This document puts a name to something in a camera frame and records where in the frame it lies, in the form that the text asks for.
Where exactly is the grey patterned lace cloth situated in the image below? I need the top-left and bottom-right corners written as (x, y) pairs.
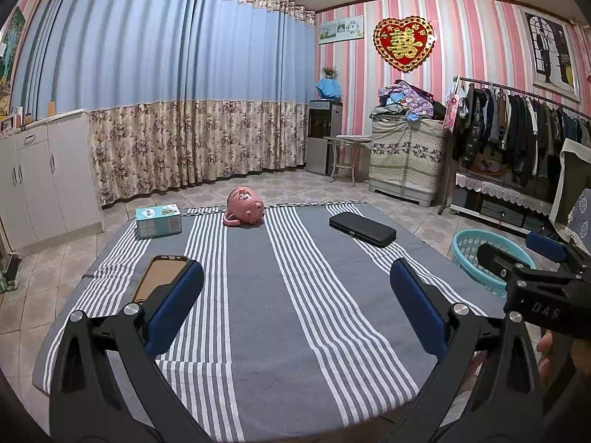
top-left (567, 189), bottom-right (591, 241)

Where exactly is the person's right hand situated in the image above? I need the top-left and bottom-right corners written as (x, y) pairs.
top-left (536, 332), bottom-right (591, 393)

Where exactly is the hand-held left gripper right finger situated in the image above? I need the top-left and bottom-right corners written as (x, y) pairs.
top-left (389, 258), bottom-right (543, 443)

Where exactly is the red heart wall decoration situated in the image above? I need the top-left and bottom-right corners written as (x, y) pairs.
top-left (373, 16), bottom-right (437, 73)

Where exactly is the white cabinet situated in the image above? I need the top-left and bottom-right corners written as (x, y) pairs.
top-left (0, 110), bottom-right (105, 254)

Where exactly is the black zip case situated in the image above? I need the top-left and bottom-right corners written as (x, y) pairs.
top-left (329, 211), bottom-right (398, 247)

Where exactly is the dark cover with cream trim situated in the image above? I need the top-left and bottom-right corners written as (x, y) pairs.
top-left (549, 137), bottom-right (591, 241)

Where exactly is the red hanging bag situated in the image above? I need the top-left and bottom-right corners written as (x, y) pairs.
top-left (442, 80), bottom-right (469, 130)

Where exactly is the pink piggy bank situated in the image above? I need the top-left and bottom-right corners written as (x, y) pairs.
top-left (223, 185), bottom-right (265, 228)

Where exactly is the white lace cloth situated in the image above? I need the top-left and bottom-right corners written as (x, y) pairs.
top-left (455, 172), bottom-right (555, 215)

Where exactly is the row of hanging clothes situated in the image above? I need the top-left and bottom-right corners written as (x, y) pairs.
top-left (452, 82), bottom-right (591, 188)

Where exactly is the light blue plastic basket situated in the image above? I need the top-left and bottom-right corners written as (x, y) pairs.
top-left (451, 229), bottom-right (539, 298)

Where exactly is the metal clothes rack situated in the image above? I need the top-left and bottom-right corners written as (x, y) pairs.
top-left (436, 76), bottom-right (591, 215)

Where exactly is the cloth-covered cabinet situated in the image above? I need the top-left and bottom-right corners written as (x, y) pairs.
top-left (368, 117), bottom-right (450, 207)

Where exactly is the small round stool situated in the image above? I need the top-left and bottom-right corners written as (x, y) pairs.
top-left (323, 135), bottom-right (372, 186)

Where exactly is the water dispenser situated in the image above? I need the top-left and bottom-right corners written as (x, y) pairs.
top-left (305, 99), bottom-right (343, 176)

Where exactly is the green wall poster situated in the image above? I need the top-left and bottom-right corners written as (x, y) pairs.
top-left (0, 7), bottom-right (26, 84)

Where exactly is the blue bag on dispenser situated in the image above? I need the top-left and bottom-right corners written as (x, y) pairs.
top-left (315, 78), bottom-right (342, 101)

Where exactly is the low dark cabinet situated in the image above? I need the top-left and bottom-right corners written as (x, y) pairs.
top-left (450, 185), bottom-right (555, 236)

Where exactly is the phone in brown case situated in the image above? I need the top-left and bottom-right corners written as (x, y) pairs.
top-left (130, 255), bottom-right (190, 305)

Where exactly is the framed wall poster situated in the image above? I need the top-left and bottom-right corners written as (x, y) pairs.
top-left (519, 7), bottom-right (581, 102)

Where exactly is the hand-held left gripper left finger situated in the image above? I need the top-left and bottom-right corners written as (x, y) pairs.
top-left (48, 260), bottom-right (208, 443)

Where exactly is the grey white striped blanket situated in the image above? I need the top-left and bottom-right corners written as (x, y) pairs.
top-left (32, 200), bottom-right (509, 441)

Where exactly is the pile of clothes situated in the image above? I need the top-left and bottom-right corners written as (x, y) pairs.
top-left (369, 80), bottom-right (448, 123)

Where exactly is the teal tissue box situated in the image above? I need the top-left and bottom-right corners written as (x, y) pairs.
top-left (135, 203), bottom-right (182, 240)

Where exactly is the blue floral curtain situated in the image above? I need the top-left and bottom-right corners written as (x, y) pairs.
top-left (11, 0), bottom-right (319, 206)

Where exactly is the wall calendar picture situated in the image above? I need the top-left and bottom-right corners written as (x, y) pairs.
top-left (318, 16), bottom-right (365, 45)

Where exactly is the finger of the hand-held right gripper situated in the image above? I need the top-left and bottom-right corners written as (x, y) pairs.
top-left (475, 242), bottom-right (536, 282)
top-left (525, 231), bottom-right (591, 271)

